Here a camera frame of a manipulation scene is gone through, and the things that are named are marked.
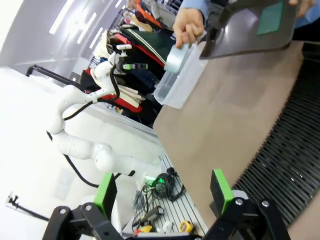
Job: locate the black-green right gripper right finger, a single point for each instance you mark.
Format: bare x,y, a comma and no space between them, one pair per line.
221,195

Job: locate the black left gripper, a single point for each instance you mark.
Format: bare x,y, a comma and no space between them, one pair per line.
120,68

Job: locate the black-green right gripper left finger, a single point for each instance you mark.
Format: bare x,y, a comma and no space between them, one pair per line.
103,197

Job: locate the grey tape roll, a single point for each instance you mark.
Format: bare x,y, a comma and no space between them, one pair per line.
176,58

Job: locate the black plastic tray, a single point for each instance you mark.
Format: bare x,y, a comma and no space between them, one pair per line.
242,32

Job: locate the green PCB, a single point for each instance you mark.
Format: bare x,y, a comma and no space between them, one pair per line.
270,18

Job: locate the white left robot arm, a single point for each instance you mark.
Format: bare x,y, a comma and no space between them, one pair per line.
75,147

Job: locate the person's right forearm blue sleeve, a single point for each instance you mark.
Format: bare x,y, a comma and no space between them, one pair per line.
197,5

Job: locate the person's left forearm blue sleeve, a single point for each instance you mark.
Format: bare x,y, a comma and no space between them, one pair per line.
310,20

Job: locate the person's right hand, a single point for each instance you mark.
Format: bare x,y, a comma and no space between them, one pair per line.
187,25

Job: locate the person's left hand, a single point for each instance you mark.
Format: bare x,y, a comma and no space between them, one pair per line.
305,6

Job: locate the dark green garment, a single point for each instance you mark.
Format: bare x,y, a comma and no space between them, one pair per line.
150,42

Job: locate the yellow tape measure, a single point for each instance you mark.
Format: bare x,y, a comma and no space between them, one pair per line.
186,226

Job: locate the ceiling light strip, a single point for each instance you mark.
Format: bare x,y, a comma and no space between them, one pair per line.
58,17
86,27
96,37

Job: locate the clear plastic box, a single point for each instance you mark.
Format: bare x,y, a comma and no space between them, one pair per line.
180,85

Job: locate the black power adapter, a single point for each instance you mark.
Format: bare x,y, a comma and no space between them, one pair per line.
152,213

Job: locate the orange garment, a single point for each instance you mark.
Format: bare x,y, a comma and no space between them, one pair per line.
147,13

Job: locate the black clothes rack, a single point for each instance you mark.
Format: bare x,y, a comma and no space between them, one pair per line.
52,75

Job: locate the black slotted PCB rack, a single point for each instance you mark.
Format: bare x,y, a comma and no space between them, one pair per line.
295,150

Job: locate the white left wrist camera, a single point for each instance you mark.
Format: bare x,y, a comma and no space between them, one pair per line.
123,47

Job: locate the aluminium base plate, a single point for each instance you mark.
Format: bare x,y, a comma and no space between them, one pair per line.
185,207

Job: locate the black camera tripod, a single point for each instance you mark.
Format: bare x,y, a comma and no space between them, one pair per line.
25,210

